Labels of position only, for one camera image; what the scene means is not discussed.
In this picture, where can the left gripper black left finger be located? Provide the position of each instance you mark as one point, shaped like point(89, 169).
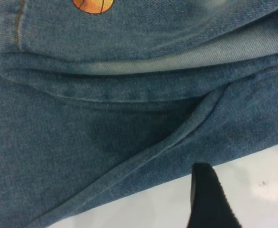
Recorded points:
point(210, 202)

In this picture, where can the blue denim shorts with basketball print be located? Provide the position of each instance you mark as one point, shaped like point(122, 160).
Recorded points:
point(105, 107)

